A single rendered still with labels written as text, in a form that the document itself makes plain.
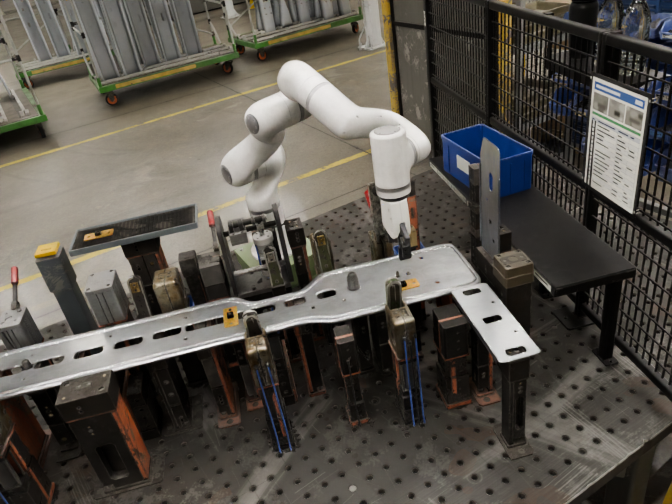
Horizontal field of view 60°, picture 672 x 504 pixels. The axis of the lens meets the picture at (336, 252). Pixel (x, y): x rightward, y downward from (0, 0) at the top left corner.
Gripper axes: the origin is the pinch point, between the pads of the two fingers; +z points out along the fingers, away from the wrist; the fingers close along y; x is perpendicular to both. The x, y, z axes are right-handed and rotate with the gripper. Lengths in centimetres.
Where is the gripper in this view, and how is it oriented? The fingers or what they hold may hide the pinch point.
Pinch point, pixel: (399, 246)
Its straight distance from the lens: 150.1
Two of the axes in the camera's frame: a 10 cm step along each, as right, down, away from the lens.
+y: 2.1, 4.9, -8.5
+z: 1.5, 8.4, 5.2
